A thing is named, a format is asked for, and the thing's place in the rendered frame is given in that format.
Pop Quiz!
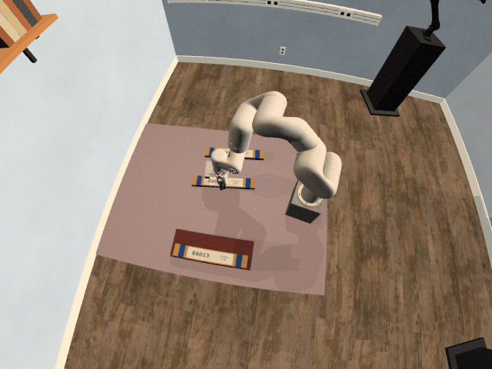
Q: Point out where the cream label strip with blue and orange bands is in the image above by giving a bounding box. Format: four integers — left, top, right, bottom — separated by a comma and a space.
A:
191, 175, 255, 189
173, 243, 248, 268
204, 148, 264, 160

